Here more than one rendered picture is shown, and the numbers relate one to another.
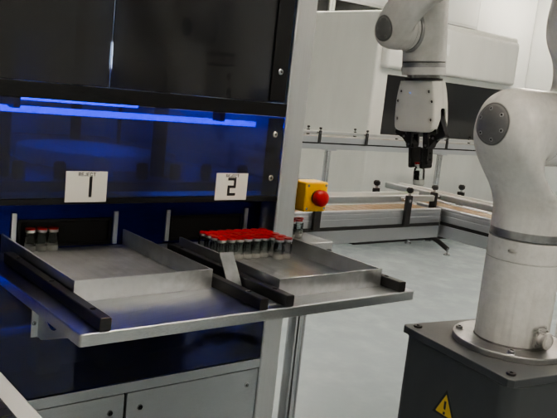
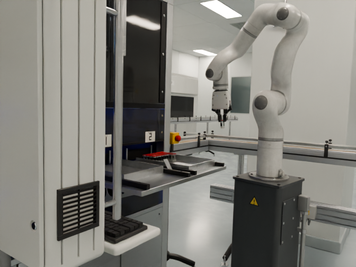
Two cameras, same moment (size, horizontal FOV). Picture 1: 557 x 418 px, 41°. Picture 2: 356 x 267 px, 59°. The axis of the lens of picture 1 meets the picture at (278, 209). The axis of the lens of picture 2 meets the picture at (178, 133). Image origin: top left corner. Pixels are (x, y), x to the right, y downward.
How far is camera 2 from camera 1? 46 cm
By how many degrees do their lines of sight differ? 16
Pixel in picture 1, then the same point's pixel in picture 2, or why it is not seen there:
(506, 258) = (267, 147)
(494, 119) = (261, 100)
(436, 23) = (225, 70)
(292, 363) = not seen: hidden behind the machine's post
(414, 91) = (219, 95)
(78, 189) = not seen: hidden behind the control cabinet
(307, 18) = (169, 71)
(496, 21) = (184, 71)
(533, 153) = (275, 110)
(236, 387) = (156, 215)
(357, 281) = (208, 164)
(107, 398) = not seen: hidden behind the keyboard
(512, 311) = (271, 165)
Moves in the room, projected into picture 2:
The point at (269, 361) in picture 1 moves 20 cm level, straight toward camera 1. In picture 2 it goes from (165, 203) to (173, 214)
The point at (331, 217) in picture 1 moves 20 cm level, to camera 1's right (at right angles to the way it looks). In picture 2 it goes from (176, 146) to (203, 146)
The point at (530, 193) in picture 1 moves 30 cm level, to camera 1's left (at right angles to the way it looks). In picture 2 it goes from (274, 124) to (214, 123)
